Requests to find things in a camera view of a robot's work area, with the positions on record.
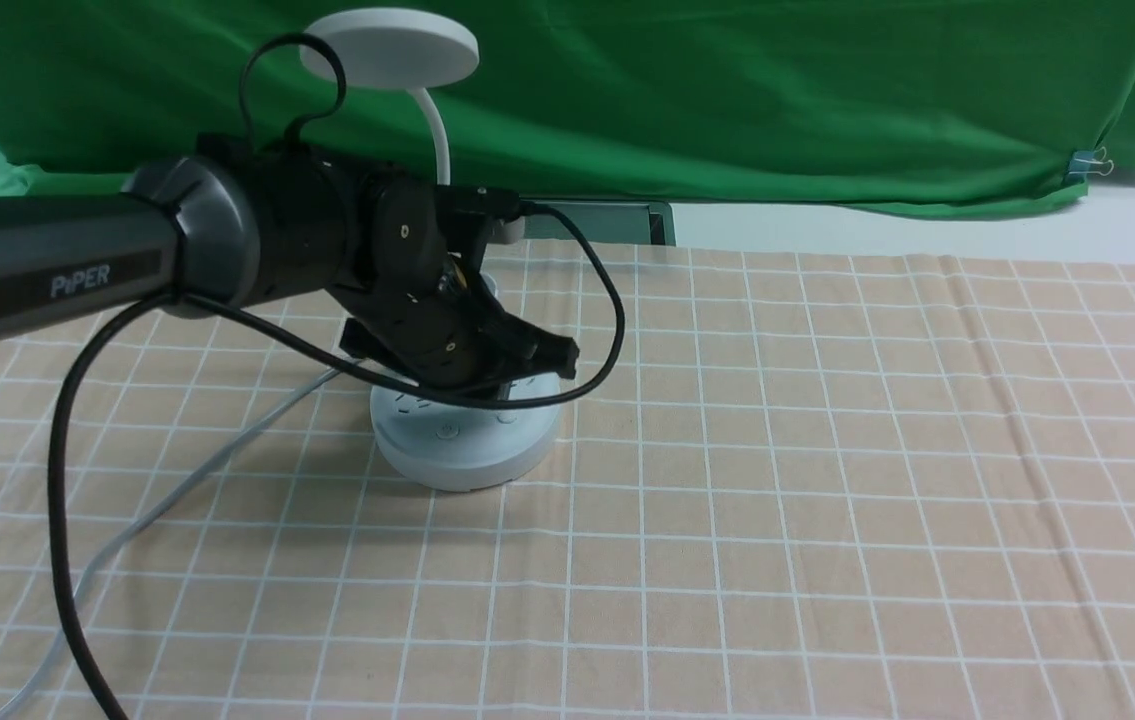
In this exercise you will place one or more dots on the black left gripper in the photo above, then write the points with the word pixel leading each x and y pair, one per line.
pixel 433 344

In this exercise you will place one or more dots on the blue binder clip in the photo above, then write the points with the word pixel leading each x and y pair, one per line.
pixel 1085 164

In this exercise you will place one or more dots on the green backdrop cloth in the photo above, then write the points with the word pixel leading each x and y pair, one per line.
pixel 946 109

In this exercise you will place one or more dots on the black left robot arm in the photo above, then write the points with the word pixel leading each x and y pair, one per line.
pixel 230 226

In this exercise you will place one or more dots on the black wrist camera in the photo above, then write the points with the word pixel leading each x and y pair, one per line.
pixel 504 208

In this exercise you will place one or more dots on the white desk lamp with sockets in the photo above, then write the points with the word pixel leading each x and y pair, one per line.
pixel 450 448

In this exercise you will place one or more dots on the beige checked tablecloth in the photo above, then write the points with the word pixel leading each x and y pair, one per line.
pixel 814 487

